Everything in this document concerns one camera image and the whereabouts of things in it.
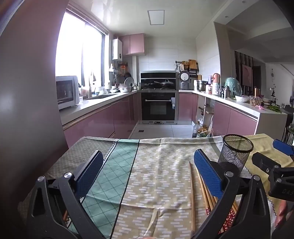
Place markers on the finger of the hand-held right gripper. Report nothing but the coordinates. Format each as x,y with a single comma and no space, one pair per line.
283,147
264,163

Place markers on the white canister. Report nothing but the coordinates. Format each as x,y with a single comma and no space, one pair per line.
215,89

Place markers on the black wok with lid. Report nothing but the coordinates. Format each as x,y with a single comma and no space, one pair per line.
166,83

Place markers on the stainless steel pot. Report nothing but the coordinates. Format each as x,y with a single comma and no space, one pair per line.
202,86

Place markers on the pink base cabinets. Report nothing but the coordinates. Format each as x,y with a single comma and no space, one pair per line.
232,119
101,119

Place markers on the wall rack with cutting boards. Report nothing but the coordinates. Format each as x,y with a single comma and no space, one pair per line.
193,65

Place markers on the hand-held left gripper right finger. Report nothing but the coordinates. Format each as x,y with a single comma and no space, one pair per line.
206,172

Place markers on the white bowl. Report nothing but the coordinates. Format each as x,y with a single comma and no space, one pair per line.
241,98

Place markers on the kitchen window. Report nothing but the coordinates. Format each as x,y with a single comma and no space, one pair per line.
91,57

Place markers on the patterned patchwork tablecloth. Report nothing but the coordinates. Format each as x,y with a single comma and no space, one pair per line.
156,174

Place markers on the pink wall cabinets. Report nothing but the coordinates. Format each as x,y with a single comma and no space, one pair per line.
135,43

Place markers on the steel thermos bottle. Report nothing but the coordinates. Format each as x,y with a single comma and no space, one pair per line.
227,92

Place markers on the plastic bag of greens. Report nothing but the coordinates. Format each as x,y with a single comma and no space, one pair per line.
203,134

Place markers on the teal plastic bag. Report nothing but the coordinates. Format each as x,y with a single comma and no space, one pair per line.
233,86

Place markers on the pink kettle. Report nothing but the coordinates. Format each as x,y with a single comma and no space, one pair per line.
216,78

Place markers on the white microwave oven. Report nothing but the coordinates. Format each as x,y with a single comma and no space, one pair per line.
66,92

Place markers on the steel basin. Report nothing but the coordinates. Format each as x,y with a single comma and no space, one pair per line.
125,89

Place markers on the yellow cloth zigzag edge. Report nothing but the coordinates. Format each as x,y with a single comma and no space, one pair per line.
264,142

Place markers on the wooden chopstick floral end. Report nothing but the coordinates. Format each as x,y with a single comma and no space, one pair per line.
192,197

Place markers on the framed wall picture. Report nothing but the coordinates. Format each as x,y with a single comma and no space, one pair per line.
247,75

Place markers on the bundle of wooden chopsticks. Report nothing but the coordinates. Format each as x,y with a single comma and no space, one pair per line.
207,197

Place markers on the green vegetables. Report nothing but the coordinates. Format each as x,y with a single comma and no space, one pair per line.
274,108

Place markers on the white kitchen countertop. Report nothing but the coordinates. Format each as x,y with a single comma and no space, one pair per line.
91,103
243,106

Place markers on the grey refrigerator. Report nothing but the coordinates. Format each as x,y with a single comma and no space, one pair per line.
29,92

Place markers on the square ceiling light panel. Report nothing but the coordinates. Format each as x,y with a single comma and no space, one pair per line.
156,17

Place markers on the white wall water heater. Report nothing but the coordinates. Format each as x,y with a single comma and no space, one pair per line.
117,49

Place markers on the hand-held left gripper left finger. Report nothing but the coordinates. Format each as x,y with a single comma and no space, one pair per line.
88,174

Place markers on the silver rice cooker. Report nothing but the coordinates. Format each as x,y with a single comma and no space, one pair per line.
185,80

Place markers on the round steel pot lid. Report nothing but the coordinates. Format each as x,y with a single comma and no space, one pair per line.
128,82

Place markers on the clear glass container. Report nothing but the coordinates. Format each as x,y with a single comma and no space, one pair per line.
255,100

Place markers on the black mesh utensil holder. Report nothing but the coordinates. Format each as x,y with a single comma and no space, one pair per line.
234,158

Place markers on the person's right hand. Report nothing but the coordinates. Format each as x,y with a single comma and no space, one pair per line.
281,213

